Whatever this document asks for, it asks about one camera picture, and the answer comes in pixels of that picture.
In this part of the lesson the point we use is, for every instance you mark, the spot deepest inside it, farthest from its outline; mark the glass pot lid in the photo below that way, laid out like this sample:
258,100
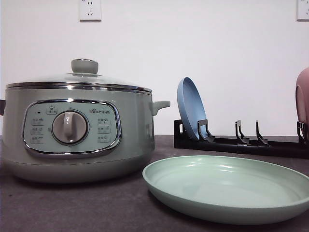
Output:
84,75

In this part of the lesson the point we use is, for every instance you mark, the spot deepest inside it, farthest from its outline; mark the green plate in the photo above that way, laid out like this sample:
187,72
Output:
221,190

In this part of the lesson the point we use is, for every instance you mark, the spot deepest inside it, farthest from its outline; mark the blue plate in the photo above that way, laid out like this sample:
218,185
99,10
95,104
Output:
191,106

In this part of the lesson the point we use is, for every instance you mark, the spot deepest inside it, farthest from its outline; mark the green electric steamer pot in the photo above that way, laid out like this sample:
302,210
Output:
77,134

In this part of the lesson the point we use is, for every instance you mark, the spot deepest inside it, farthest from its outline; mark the black plate rack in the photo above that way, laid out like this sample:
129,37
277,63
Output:
298,148

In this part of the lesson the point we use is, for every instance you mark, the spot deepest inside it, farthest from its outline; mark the pink plate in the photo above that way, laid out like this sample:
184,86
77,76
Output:
302,99

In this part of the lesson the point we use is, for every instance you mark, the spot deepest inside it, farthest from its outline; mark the white wall socket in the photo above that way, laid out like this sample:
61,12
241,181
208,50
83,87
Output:
302,11
90,11

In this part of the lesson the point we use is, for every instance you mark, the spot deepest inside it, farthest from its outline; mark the white wall socket right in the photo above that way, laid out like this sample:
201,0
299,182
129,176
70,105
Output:
302,11

